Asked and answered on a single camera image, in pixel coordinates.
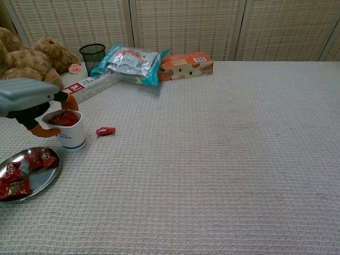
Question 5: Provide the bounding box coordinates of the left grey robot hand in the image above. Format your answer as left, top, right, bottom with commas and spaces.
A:
0, 78, 80, 138

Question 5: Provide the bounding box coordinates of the white paper cup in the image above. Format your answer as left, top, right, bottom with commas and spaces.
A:
41, 110, 87, 153

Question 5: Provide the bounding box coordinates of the red candy pile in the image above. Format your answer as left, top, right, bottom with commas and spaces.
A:
0, 148, 59, 201

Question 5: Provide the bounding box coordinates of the black mesh pen holder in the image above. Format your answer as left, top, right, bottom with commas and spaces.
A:
79, 43, 106, 77

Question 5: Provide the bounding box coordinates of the silver metal plate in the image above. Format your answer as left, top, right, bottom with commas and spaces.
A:
0, 147, 61, 203

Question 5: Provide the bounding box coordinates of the brown teddy bear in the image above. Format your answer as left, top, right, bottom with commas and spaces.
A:
0, 27, 81, 90

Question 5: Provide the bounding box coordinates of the long white red box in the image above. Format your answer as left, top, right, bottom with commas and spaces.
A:
59, 74, 125, 105

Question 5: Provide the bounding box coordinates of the beige woven screen panel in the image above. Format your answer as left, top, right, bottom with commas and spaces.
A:
318, 23, 340, 62
235, 0, 340, 62
129, 0, 247, 62
9, 0, 135, 63

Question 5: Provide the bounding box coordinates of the teal silver snack bag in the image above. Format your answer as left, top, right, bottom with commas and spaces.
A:
90, 44, 171, 87

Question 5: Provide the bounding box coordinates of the orange biscuit box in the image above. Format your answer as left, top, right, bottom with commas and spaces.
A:
158, 51, 214, 82

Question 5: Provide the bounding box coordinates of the white woven tablecloth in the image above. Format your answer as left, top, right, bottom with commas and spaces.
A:
0, 60, 340, 255

